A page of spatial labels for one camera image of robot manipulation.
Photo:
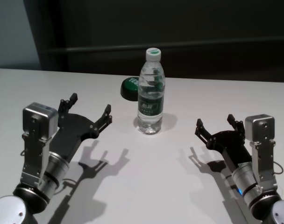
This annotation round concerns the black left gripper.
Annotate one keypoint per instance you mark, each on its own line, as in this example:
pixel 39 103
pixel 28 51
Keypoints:
pixel 72 133

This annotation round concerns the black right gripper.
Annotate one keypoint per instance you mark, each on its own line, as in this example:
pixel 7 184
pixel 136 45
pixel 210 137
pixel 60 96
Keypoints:
pixel 233 147

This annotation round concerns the clear water bottle green label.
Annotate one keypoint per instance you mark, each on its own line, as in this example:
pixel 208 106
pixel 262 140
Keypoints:
pixel 151 93

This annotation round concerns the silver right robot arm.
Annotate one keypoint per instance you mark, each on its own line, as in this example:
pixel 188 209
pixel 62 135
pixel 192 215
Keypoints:
pixel 247 182

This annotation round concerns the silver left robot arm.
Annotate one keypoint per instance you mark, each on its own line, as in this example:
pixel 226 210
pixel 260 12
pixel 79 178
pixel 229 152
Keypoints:
pixel 54 168

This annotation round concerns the green YES button black base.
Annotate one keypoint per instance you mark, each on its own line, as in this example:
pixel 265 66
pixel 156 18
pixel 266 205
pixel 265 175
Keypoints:
pixel 129 88

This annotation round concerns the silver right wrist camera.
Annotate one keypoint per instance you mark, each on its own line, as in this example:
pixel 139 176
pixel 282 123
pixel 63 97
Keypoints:
pixel 261 128

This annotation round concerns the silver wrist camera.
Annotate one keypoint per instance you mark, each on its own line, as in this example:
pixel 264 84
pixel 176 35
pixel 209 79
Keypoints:
pixel 38 119
pixel 261 128

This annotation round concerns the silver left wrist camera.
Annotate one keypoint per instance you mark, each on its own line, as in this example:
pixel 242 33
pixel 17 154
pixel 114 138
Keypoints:
pixel 38 119

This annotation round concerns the grey horizontal wall rail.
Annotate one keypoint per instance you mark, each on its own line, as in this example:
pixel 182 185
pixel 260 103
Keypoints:
pixel 179 48

